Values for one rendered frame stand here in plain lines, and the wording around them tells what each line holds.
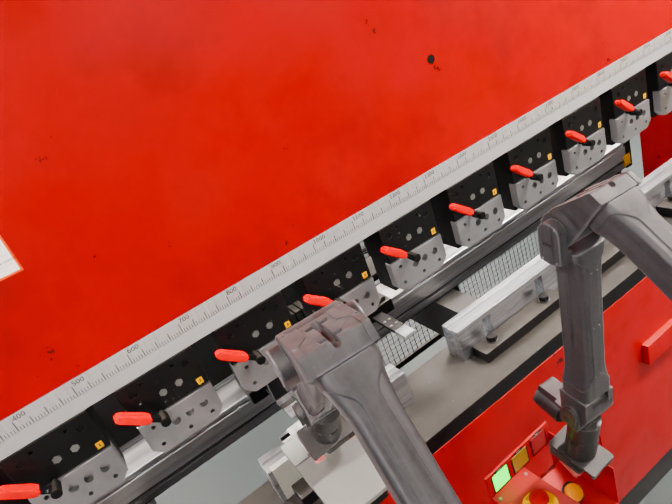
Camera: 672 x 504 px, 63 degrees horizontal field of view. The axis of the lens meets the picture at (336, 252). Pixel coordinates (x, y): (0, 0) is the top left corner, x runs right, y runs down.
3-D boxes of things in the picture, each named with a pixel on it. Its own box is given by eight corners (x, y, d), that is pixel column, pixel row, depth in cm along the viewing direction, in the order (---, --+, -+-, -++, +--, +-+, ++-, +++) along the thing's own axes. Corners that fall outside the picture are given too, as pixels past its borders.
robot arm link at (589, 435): (587, 434, 98) (609, 417, 100) (556, 408, 103) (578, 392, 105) (583, 455, 102) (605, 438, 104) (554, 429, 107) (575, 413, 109)
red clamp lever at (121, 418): (116, 417, 93) (172, 418, 99) (112, 406, 97) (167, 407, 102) (113, 427, 93) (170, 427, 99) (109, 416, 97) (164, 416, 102)
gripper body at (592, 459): (567, 427, 114) (569, 406, 109) (613, 460, 107) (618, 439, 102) (547, 447, 111) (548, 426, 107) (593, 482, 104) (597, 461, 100)
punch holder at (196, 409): (157, 458, 103) (114, 393, 96) (147, 435, 110) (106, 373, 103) (227, 411, 109) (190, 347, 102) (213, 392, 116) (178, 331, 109)
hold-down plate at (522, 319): (489, 364, 139) (486, 354, 138) (473, 355, 144) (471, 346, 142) (566, 302, 150) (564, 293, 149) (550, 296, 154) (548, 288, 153)
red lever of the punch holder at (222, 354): (219, 352, 100) (267, 356, 106) (212, 344, 104) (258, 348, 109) (217, 362, 101) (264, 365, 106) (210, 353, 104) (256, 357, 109)
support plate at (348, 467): (342, 527, 99) (340, 523, 98) (281, 450, 121) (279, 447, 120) (417, 464, 105) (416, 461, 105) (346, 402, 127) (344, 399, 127)
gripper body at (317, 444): (296, 435, 107) (292, 421, 101) (338, 405, 111) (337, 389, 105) (315, 462, 104) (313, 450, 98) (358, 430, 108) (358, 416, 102)
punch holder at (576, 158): (572, 178, 146) (563, 119, 139) (546, 174, 153) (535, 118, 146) (607, 154, 151) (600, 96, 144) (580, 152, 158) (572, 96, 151)
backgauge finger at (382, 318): (394, 352, 138) (388, 337, 136) (341, 318, 160) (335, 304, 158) (429, 327, 142) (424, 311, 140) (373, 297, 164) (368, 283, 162)
